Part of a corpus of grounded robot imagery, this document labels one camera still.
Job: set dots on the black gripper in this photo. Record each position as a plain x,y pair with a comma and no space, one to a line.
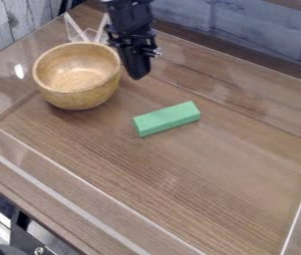
131,34

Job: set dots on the green stick block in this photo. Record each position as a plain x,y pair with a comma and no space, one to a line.
166,118

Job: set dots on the wooden bowl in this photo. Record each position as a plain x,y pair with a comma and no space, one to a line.
77,75

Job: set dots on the clear acrylic corner bracket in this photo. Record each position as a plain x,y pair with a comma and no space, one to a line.
87,35

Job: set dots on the clear acrylic front wall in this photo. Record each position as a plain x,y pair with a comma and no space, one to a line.
92,221

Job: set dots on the black table leg bracket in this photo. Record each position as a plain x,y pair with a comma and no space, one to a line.
21,239

